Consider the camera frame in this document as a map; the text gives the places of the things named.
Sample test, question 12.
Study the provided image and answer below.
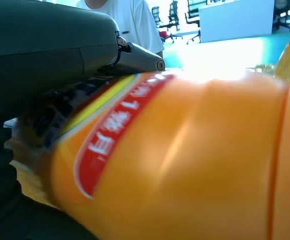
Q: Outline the green table mat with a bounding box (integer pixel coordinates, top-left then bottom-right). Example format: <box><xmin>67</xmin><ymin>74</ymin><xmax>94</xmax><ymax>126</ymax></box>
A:
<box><xmin>162</xmin><ymin>31</ymin><xmax>290</xmax><ymax>72</ymax></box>

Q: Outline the person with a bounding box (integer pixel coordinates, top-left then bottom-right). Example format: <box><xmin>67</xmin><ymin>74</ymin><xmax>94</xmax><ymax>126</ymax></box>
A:
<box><xmin>75</xmin><ymin>0</ymin><xmax>165</xmax><ymax>60</ymax></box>

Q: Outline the red office chair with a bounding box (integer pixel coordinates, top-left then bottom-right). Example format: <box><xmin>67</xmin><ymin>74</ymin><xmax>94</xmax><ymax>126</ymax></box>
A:
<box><xmin>159</xmin><ymin>30</ymin><xmax>171</xmax><ymax>43</ymax></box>

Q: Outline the white office desk partition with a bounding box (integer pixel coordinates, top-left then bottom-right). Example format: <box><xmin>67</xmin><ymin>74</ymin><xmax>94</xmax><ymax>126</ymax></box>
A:
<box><xmin>199</xmin><ymin>0</ymin><xmax>276</xmax><ymax>44</ymax></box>

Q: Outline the orange detergent bottle clear cap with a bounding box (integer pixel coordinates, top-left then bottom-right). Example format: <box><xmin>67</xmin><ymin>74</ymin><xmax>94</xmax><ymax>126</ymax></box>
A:
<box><xmin>17</xmin><ymin>71</ymin><xmax>290</xmax><ymax>240</ymax></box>

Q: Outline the black office chair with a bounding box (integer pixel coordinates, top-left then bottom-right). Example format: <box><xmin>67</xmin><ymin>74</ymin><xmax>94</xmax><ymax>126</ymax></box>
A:
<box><xmin>272</xmin><ymin>0</ymin><xmax>290</xmax><ymax>33</ymax></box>
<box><xmin>151</xmin><ymin>0</ymin><xmax>183</xmax><ymax>43</ymax></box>
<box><xmin>184</xmin><ymin>0</ymin><xmax>208</xmax><ymax>45</ymax></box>

